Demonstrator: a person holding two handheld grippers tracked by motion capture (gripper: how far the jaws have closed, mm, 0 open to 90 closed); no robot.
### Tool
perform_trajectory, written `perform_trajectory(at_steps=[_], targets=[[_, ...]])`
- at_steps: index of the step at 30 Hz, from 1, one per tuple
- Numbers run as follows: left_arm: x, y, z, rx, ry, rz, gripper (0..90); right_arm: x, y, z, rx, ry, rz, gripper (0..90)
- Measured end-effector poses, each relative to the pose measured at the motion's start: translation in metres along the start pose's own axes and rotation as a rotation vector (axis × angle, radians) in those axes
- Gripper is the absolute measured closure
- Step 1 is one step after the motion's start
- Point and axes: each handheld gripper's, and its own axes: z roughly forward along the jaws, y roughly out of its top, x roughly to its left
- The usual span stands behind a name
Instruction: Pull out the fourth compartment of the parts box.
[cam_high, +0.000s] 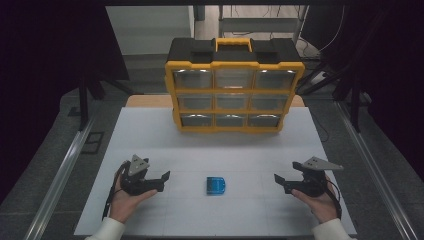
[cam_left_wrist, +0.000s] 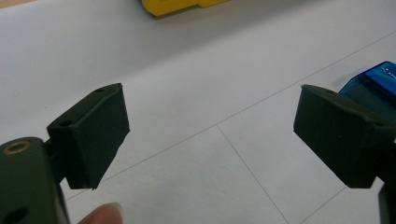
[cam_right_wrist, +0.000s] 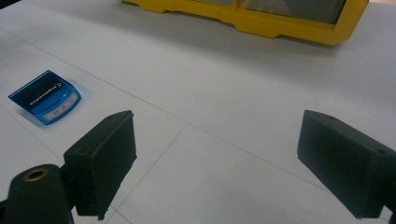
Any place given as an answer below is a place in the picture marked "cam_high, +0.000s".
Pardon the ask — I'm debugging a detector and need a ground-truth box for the aluminium rail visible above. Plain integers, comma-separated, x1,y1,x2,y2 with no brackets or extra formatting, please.
23,109,98,240
334,101,418,240

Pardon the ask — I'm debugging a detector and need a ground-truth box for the yellow black organizer cabinet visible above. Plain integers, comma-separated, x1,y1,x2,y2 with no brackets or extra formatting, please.
164,37,306,134

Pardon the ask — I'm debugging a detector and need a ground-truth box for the white table sheet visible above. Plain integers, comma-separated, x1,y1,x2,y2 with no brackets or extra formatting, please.
73,106,358,237

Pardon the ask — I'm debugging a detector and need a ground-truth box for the dark curtain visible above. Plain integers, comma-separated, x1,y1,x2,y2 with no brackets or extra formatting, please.
319,0,424,183
0,0,130,204

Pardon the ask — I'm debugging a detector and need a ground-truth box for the person's right hand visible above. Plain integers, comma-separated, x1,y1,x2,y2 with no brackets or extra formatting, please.
291,179,339,224

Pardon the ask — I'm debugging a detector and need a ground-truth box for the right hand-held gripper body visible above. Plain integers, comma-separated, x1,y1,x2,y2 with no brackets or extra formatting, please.
292,156,344,198

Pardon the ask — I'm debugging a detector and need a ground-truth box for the grey metal shelf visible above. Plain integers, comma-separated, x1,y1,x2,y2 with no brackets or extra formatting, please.
218,4,305,43

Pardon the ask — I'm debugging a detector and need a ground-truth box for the blue plastic case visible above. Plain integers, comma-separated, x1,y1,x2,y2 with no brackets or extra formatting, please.
206,176,227,196

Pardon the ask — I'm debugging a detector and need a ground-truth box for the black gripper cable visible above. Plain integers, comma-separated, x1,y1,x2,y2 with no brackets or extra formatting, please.
101,161,130,221
324,181,344,221

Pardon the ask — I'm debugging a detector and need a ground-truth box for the person's left hand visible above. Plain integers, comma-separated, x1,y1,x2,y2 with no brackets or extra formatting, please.
109,166,158,223

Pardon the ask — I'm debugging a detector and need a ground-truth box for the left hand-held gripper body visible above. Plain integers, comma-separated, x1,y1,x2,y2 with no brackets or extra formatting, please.
119,153,157,197

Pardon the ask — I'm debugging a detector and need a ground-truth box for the grid of clear drawers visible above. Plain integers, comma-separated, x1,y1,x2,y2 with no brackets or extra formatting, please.
172,68,297,128

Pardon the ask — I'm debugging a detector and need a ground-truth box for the black metal stand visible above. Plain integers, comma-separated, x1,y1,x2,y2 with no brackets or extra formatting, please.
296,59,371,134
77,71,134,132

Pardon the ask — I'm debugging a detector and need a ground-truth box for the transparent plastic drawer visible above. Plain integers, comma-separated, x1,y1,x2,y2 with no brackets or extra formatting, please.
180,113,214,128

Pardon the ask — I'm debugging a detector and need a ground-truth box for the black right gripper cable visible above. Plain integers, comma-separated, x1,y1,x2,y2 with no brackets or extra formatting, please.
324,181,344,221

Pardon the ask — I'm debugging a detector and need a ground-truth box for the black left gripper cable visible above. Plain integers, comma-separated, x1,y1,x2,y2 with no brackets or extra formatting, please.
101,161,130,221

